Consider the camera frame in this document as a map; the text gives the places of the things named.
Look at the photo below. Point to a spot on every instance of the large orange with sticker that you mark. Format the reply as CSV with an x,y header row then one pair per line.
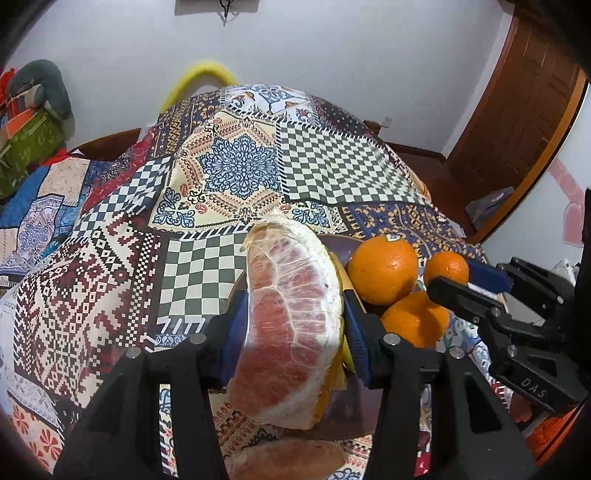
x,y
383,270

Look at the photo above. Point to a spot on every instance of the patchwork patterned tablecloth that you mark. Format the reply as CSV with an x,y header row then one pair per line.
x,y
98,257

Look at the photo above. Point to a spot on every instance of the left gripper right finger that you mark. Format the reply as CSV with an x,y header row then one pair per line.
x,y
473,435

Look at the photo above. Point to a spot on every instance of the dark purple plate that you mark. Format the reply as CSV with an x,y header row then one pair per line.
x,y
352,412

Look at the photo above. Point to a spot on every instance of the green storage box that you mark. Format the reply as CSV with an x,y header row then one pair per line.
x,y
27,140

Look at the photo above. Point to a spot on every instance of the small tangerine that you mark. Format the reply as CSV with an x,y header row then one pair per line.
x,y
449,265

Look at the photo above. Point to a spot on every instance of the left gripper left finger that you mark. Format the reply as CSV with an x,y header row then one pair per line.
x,y
117,435

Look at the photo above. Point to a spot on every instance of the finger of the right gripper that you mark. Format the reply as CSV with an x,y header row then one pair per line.
x,y
489,278
488,315

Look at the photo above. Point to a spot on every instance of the wooden door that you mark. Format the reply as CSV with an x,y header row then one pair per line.
x,y
524,114

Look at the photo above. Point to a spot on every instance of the peeled pomelo segment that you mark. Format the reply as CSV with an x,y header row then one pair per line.
x,y
288,458

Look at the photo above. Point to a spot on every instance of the pomelo piece with rind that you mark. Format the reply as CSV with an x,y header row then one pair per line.
x,y
292,356

